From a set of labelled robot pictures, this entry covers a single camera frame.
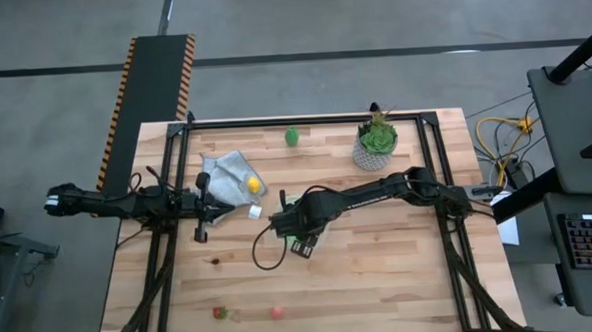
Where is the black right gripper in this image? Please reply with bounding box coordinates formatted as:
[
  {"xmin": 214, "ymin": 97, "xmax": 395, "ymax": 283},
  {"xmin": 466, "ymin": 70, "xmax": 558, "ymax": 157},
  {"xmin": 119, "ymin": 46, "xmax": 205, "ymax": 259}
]
[{"xmin": 268, "ymin": 190, "xmax": 339, "ymax": 261}]

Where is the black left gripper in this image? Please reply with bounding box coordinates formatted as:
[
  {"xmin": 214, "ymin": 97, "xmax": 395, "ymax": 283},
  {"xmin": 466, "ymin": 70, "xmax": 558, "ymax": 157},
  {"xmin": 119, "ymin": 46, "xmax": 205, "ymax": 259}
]
[{"xmin": 177, "ymin": 187, "xmax": 238, "ymax": 245}]

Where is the green pepper toy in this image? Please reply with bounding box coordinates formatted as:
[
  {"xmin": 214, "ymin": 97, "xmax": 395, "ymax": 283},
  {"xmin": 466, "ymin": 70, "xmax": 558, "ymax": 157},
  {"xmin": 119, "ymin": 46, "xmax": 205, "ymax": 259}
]
[{"xmin": 283, "ymin": 126, "xmax": 301, "ymax": 148}]

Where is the clear plastic tupperware container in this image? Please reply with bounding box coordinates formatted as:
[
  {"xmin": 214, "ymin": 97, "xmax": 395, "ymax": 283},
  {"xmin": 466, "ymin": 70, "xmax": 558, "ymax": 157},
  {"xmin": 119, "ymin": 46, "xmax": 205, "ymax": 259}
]
[{"xmin": 270, "ymin": 191, "xmax": 334, "ymax": 254}]

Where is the grey cloth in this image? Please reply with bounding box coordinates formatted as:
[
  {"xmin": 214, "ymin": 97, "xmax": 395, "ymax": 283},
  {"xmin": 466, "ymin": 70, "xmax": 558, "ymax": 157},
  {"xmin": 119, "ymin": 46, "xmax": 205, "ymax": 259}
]
[{"xmin": 197, "ymin": 148, "xmax": 270, "ymax": 227}]

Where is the succulent in patterned pot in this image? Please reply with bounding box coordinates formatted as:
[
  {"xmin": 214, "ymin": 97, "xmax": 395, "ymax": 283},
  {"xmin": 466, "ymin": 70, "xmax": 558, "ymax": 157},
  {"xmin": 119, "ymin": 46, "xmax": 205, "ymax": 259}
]
[{"xmin": 350, "ymin": 105, "xmax": 401, "ymax": 174}]

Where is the black hazard-striped floor mat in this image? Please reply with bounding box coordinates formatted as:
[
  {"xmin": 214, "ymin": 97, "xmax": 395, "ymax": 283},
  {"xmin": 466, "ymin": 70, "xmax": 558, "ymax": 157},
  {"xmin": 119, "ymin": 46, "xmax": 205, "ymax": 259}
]
[{"xmin": 83, "ymin": 33, "xmax": 205, "ymax": 219}]

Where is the white paper sheet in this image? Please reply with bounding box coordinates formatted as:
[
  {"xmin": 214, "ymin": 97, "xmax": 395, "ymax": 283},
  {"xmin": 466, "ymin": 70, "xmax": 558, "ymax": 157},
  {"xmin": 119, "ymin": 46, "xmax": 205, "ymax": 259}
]
[{"xmin": 489, "ymin": 189, "xmax": 523, "ymax": 249}]

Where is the dark metal stand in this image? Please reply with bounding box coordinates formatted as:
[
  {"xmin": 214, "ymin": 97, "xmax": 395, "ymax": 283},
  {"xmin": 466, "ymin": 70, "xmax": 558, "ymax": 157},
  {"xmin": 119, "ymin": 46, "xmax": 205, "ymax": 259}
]
[{"xmin": 0, "ymin": 220, "xmax": 65, "ymax": 332}]

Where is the grey desk with keyboard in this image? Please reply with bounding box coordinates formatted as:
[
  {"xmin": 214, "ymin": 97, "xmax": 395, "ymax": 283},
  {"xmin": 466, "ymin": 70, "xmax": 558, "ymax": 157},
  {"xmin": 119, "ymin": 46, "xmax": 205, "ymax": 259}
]
[{"xmin": 541, "ymin": 190, "xmax": 592, "ymax": 322}]

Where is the black pole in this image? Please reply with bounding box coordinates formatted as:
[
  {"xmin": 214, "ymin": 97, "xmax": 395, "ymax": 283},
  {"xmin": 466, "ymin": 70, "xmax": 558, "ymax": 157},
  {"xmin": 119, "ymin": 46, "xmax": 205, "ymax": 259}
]
[{"xmin": 544, "ymin": 19, "xmax": 592, "ymax": 86}]

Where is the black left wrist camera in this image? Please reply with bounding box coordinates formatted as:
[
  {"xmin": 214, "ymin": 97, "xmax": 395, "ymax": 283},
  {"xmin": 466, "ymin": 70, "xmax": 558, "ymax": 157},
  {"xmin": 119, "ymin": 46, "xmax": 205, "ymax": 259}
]
[{"xmin": 195, "ymin": 170, "xmax": 213, "ymax": 192}]

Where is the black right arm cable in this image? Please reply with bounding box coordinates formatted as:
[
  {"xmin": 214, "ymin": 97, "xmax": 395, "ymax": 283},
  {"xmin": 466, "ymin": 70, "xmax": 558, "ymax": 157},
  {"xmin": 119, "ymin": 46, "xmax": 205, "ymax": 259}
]
[{"xmin": 250, "ymin": 222, "xmax": 290, "ymax": 272}]

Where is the black aluminium rig frame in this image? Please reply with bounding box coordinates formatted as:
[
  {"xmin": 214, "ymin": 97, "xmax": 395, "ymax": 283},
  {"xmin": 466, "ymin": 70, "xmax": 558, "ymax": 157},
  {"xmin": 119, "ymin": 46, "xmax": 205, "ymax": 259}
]
[{"xmin": 86, "ymin": 95, "xmax": 529, "ymax": 332}]

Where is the yellow cable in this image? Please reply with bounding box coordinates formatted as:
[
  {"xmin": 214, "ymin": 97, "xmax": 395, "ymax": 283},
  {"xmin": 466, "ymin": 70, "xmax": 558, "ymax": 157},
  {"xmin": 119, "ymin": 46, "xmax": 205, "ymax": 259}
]
[{"xmin": 475, "ymin": 115, "xmax": 538, "ymax": 187}]

